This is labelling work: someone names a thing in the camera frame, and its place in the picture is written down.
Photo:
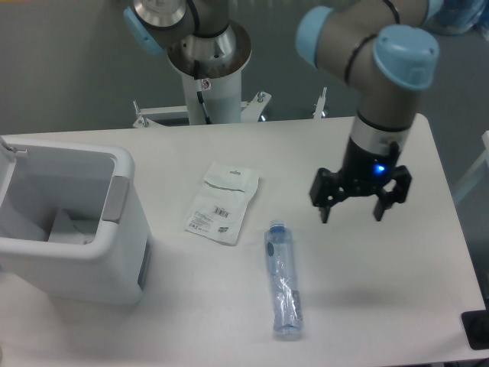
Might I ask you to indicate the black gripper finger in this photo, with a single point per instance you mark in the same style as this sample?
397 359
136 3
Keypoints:
386 199
326 191

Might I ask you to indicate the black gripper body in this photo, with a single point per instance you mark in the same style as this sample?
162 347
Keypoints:
364 173

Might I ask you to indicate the white trash can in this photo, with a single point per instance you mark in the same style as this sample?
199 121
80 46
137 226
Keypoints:
72 224

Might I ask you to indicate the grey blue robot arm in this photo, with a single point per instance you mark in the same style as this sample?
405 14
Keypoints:
378 48

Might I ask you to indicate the clear plastic water bottle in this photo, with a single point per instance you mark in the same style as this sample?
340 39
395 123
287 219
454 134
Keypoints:
281 269

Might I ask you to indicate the white plastic package bag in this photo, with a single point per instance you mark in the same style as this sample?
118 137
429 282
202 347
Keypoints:
219 207

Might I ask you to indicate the black device at table edge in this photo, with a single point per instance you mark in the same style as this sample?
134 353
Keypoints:
475 324

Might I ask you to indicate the blue plastic bag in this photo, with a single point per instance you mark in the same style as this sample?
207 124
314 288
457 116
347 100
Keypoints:
453 18

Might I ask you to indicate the white pedestal base frame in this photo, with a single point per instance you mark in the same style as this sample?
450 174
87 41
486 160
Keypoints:
250 112

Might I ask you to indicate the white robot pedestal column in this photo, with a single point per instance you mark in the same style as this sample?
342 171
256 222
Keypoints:
215 100

